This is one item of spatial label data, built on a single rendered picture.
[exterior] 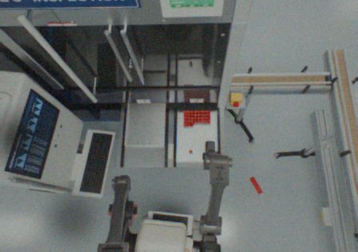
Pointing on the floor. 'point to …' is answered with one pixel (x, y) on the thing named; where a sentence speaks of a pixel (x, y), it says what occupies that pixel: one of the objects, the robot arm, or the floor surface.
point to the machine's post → (243, 0)
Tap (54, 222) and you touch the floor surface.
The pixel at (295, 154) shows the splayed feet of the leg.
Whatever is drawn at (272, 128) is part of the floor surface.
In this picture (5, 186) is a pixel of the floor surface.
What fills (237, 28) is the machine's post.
